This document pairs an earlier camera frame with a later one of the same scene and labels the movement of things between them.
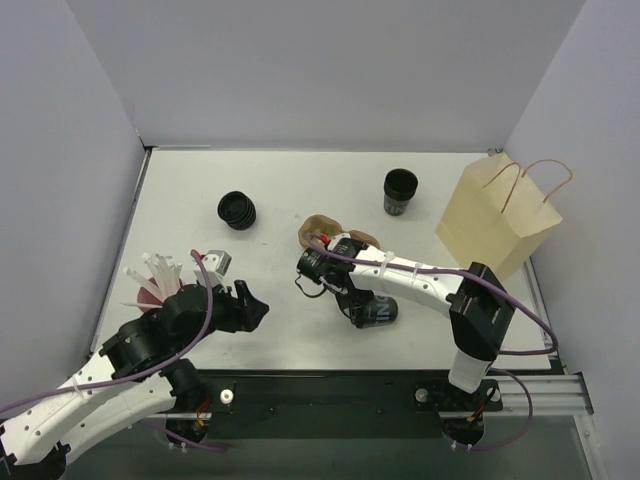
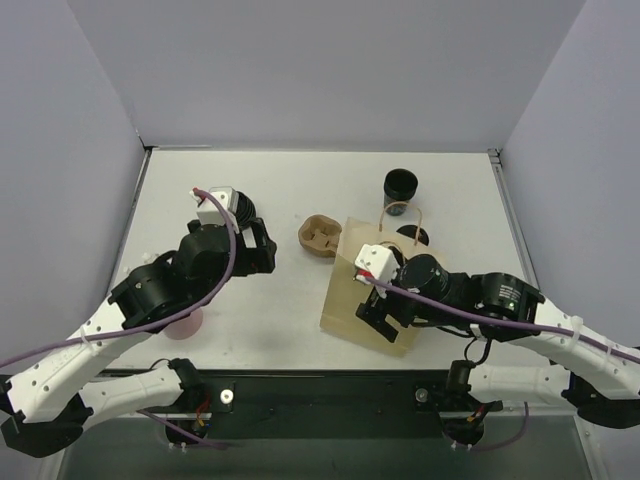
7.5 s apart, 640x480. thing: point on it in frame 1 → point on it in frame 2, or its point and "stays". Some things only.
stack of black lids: [237, 210] stays
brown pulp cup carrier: [330, 226] stays
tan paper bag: [498, 211] → [344, 293]
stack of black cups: [399, 187] stays
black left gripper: [240, 310] → [261, 251]
